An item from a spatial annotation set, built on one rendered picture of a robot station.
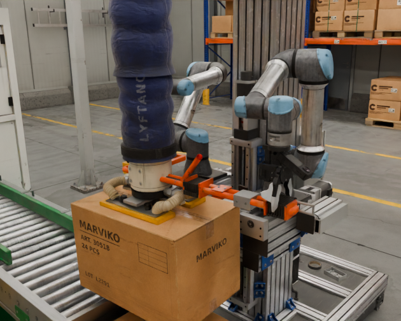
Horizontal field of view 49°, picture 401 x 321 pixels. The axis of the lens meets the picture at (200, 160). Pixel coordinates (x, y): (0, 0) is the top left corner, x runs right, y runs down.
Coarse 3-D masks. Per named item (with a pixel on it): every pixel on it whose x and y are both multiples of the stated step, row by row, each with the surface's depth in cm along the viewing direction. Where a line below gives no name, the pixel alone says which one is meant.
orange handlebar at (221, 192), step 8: (176, 160) 197; (176, 176) 173; (176, 184) 168; (208, 192) 159; (216, 192) 156; (224, 192) 155; (232, 192) 157; (232, 200) 153; (256, 200) 147; (264, 200) 149; (296, 208) 140
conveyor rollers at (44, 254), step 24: (0, 216) 306; (24, 216) 309; (0, 240) 271; (24, 240) 273; (48, 240) 267; (72, 240) 268; (0, 264) 245; (24, 264) 246; (48, 264) 239; (72, 264) 239; (48, 288) 219; (72, 288) 218; (72, 312) 199
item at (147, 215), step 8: (104, 200) 184; (112, 200) 182; (120, 200) 180; (112, 208) 178; (120, 208) 175; (128, 208) 174; (136, 208) 173; (144, 208) 171; (136, 216) 170; (144, 216) 167; (152, 216) 166; (160, 216) 167; (168, 216) 167
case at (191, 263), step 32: (128, 192) 197; (96, 224) 179; (128, 224) 165; (160, 224) 164; (192, 224) 163; (224, 224) 174; (96, 256) 184; (128, 256) 170; (160, 256) 158; (192, 256) 160; (224, 256) 177; (96, 288) 191; (128, 288) 175; (160, 288) 162; (192, 288) 163; (224, 288) 181; (160, 320) 167; (192, 320) 167
